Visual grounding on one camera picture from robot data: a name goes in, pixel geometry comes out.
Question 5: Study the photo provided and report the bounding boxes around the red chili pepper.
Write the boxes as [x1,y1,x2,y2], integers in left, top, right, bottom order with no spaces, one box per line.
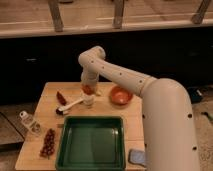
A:
[56,92,67,105]

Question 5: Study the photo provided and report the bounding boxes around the red apple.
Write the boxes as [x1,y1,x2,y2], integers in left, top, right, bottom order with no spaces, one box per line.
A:
[82,85,95,95]

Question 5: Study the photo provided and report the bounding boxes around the green square tray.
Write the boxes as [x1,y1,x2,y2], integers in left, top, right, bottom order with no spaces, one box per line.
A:
[55,116,126,171]

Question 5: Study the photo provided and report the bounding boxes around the orange bowl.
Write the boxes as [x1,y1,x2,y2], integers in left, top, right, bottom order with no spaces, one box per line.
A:
[109,86,133,105]

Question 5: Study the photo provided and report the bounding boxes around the blue sponge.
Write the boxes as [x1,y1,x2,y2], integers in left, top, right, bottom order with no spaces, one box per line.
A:
[128,149,146,166]

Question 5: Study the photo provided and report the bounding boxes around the bunch of red grapes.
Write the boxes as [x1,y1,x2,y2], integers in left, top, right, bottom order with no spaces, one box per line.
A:
[40,129,55,158]

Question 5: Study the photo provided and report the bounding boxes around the yellow banana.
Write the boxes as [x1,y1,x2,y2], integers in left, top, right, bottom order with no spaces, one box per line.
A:
[95,89,102,96]

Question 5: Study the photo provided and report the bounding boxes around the clear plastic bottle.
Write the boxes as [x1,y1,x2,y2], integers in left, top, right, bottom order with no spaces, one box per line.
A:
[19,111,41,136]

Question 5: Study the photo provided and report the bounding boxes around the white paper cup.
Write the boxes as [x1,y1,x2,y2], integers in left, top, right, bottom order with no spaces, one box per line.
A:
[83,94,94,106]

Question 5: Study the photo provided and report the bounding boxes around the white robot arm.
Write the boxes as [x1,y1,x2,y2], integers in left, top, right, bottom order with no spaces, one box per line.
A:
[78,46,201,171]

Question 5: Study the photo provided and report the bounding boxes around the blue black device on floor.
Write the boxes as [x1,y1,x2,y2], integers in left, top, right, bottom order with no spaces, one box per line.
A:
[188,88,203,103]

